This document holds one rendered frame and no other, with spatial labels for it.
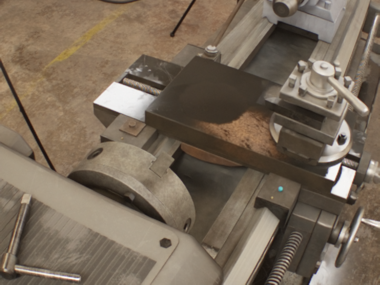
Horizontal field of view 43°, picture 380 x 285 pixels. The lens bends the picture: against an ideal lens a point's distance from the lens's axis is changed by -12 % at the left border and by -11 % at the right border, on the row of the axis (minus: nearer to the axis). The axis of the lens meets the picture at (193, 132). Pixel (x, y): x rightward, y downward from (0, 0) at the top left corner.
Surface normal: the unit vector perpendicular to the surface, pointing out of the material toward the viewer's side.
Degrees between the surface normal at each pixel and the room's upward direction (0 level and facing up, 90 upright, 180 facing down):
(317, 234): 90
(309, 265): 90
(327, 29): 90
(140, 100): 0
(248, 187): 0
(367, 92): 0
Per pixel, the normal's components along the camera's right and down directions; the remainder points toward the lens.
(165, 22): 0.06, -0.74
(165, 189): 0.62, -0.36
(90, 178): -0.44, 0.58
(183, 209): 0.83, -0.01
